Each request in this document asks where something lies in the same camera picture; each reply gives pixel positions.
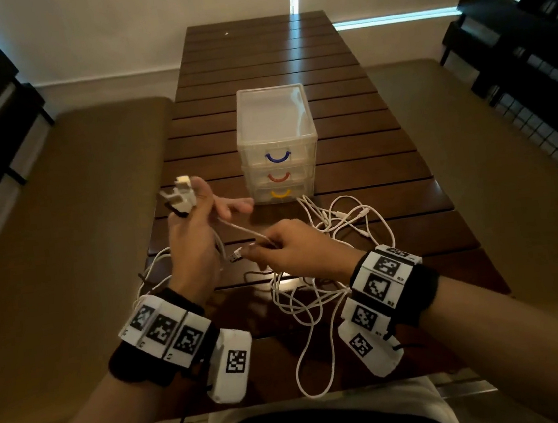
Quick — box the person's right hand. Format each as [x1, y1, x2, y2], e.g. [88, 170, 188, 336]
[238, 211, 369, 295]

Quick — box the person's left hand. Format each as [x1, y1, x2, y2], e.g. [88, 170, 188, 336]
[156, 171, 265, 309]

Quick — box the black USB cable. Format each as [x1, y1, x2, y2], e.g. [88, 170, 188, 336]
[166, 200, 190, 221]

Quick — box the tangle of white cables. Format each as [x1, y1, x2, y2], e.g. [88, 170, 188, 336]
[236, 186, 413, 405]

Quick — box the clear drawer yellow handle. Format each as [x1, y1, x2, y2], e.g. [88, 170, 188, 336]
[247, 179, 317, 207]

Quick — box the clear drawer red handle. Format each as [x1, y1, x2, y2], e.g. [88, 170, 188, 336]
[243, 159, 318, 191]

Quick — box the clear drawer blue handle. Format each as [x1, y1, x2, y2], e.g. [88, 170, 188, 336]
[237, 135, 321, 172]

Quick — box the clear plastic three-drawer organiser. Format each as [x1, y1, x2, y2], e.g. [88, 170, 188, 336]
[230, 81, 326, 207]

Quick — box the person's right forearm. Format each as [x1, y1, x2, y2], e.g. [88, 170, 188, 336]
[415, 264, 558, 423]

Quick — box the black marker wristband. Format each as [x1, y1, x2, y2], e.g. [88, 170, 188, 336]
[101, 283, 226, 392]
[332, 239, 447, 345]

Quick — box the brown bench cushion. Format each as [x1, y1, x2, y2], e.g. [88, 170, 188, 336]
[0, 94, 208, 423]
[364, 44, 558, 347]

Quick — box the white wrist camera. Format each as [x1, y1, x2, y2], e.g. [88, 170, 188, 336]
[201, 326, 260, 407]
[336, 313, 407, 382]

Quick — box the black framed wire grid panel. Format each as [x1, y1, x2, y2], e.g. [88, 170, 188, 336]
[481, 0, 558, 196]

